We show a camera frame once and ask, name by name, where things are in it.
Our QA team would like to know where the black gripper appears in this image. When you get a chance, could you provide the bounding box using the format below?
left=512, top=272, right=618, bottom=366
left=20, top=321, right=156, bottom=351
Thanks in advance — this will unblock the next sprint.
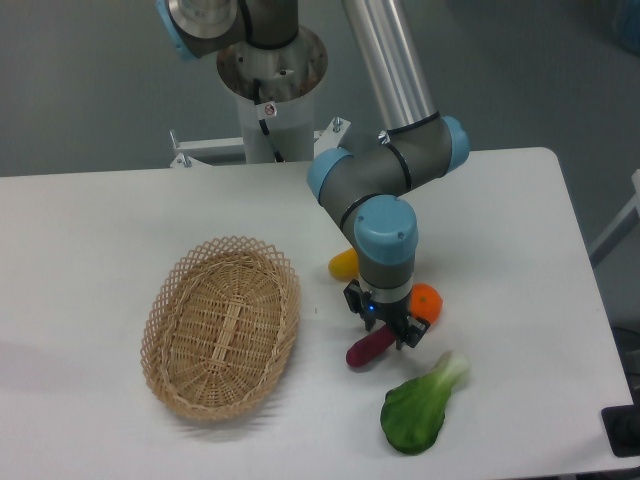
left=343, top=279, right=431, bottom=350

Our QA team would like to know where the purple sweet potato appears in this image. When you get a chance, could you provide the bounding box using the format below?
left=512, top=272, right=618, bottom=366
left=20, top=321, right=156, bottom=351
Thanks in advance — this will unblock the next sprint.
left=345, top=325, right=396, bottom=368

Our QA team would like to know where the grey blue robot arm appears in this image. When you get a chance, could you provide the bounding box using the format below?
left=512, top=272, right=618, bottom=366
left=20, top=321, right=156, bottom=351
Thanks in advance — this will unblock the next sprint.
left=156, top=1, right=470, bottom=347

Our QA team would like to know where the orange tangerine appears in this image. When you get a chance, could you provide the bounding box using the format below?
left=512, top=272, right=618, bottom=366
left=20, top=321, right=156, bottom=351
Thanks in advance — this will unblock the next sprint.
left=410, top=283, right=443, bottom=325

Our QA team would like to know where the yellow mango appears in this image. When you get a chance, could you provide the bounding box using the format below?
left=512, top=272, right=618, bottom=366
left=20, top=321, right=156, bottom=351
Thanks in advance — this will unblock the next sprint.
left=328, top=248, right=359, bottom=282

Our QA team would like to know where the green bok choy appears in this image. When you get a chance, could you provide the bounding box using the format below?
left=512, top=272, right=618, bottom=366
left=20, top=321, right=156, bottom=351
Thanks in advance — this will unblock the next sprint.
left=380, top=351, right=470, bottom=455

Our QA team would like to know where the woven wicker basket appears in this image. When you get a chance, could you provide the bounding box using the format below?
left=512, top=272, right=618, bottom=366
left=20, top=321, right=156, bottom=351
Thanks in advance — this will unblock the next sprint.
left=141, top=236, right=301, bottom=421

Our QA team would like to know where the black device at table edge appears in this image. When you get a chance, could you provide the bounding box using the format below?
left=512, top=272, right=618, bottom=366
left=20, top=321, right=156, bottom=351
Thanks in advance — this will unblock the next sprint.
left=601, top=405, right=639, bottom=458

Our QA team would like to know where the white metal frame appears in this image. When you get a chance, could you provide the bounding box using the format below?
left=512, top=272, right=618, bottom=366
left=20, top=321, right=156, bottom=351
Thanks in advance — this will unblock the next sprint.
left=169, top=117, right=352, bottom=168

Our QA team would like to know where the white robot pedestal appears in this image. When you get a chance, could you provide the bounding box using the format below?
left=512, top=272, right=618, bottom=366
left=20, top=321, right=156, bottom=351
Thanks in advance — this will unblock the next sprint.
left=217, top=26, right=328, bottom=164

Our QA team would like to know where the black pedestal cable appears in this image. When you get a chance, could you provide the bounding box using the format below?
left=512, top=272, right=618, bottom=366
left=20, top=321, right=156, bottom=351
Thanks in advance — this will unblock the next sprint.
left=251, top=78, right=286, bottom=163

